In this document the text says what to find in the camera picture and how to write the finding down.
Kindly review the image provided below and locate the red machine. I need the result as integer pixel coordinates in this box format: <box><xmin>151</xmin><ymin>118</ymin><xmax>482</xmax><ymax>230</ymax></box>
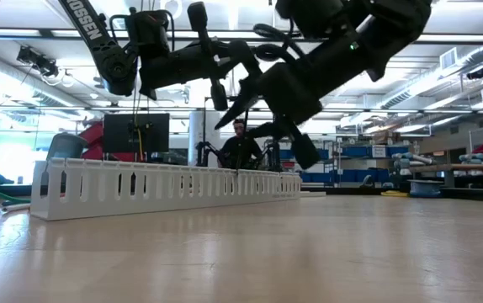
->
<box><xmin>79</xmin><ymin>121</ymin><xmax>137</xmax><ymax>163</ymax></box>

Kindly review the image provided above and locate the metal shelving rack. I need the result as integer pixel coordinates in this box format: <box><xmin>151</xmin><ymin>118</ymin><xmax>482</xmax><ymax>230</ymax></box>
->
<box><xmin>277</xmin><ymin>136</ymin><xmax>413</xmax><ymax>186</ymax></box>

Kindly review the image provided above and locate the wooden workbench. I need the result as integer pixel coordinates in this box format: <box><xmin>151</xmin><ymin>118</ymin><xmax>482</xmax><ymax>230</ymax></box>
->
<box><xmin>409</xmin><ymin>162</ymin><xmax>483</xmax><ymax>189</ymax></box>

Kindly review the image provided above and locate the white slotted cable raceway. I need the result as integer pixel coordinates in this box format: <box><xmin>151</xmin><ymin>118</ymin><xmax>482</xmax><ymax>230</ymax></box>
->
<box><xmin>29</xmin><ymin>157</ymin><xmax>302</xmax><ymax>222</ymax></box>

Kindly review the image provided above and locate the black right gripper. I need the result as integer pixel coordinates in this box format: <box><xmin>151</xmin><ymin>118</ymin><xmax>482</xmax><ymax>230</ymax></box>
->
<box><xmin>215</xmin><ymin>45</ymin><xmax>354</xmax><ymax>170</ymax></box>

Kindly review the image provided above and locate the yellow hanging cable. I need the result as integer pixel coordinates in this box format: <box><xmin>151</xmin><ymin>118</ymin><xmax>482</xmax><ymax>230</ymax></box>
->
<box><xmin>136</xmin><ymin>125</ymin><xmax>145</xmax><ymax>163</ymax></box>

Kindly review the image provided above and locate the blue round tub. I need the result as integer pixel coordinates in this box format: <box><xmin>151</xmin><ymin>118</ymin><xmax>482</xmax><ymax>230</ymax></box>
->
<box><xmin>408</xmin><ymin>179</ymin><xmax>443</xmax><ymax>199</ymax></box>

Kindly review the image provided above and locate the black monitor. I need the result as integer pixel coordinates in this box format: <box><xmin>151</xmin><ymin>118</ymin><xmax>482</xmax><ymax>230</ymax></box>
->
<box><xmin>103</xmin><ymin>113</ymin><xmax>170</xmax><ymax>155</ymax></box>

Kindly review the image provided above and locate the office chair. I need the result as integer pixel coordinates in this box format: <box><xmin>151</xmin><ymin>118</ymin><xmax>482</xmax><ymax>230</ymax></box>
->
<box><xmin>46</xmin><ymin>132</ymin><xmax>88</xmax><ymax>161</ymax></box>

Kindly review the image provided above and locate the green cable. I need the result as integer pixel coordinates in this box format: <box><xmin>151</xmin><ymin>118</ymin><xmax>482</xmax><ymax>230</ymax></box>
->
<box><xmin>0</xmin><ymin>192</ymin><xmax>32</xmax><ymax>207</ymax></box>

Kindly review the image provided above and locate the grey foam roll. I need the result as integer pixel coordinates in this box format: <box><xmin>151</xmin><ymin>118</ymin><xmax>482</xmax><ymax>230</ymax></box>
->
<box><xmin>459</xmin><ymin>153</ymin><xmax>483</xmax><ymax>166</ymax></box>
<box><xmin>391</xmin><ymin>151</ymin><xmax>436</xmax><ymax>176</ymax></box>

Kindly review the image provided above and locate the person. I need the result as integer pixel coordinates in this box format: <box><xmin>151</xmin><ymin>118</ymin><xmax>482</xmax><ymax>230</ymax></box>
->
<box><xmin>218</xmin><ymin>118</ymin><xmax>264</xmax><ymax>170</ymax></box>

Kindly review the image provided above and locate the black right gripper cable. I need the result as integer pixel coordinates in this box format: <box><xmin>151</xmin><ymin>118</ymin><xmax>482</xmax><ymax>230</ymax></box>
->
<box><xmin>252</xmin><ymin>23</ymin><xmax>305</xmax><ymax>64</ymax></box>

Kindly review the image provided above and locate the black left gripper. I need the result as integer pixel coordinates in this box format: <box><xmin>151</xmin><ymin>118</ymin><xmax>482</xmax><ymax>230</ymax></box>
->
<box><xmin>140</xmin><ymin>1</ymin><xmax>263</xmax><ymax>112</ymax></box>

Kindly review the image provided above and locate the black gantry frame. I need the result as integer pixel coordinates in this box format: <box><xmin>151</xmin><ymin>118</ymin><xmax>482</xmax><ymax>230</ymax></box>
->
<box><xmin>202</xmin><ymin>96</ymin><xmax>276</xmax><ymax>169</ymax></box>

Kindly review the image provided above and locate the white vent grille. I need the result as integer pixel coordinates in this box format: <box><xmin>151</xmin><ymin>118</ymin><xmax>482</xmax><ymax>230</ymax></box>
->
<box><xmin>439</xmin><ymin>47</ymin><xmax>457</xmax><ymax>72</ymax></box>

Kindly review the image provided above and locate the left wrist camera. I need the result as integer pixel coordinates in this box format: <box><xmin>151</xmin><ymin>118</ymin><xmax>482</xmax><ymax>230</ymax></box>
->
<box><xmin>130</xmin><ymin>8</ymin><xmax>174</xmax><ymax>56</ymax></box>

